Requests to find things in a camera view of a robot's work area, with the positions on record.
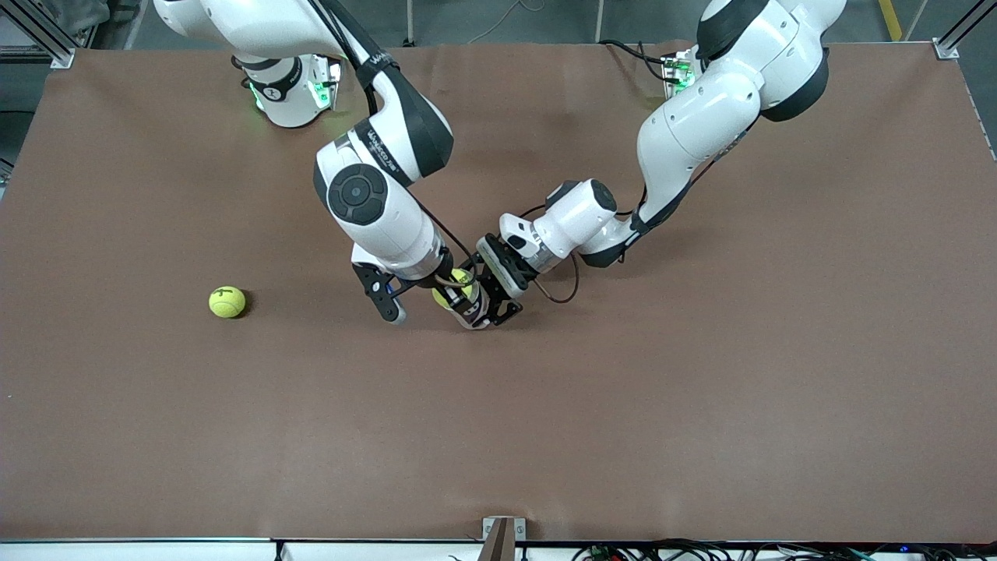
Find yellow tennis ball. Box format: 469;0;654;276
208;285;247;319
432;269;477;311

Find white blue tennis ball can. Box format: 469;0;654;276
460;296;499;330

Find grey fabric bundle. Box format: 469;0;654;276
47;0;111;36

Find metal base connector bracket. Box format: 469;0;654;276
661;51;696;102
308;55;343;111

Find table edge clamp bracket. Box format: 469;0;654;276
481;517;527;561

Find white floor cable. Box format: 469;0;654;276
467;0;548;44

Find tangled black cables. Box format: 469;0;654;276
572;538;997;561

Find aluminium frame corner post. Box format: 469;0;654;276
932;0;997;61
0;0;76;69

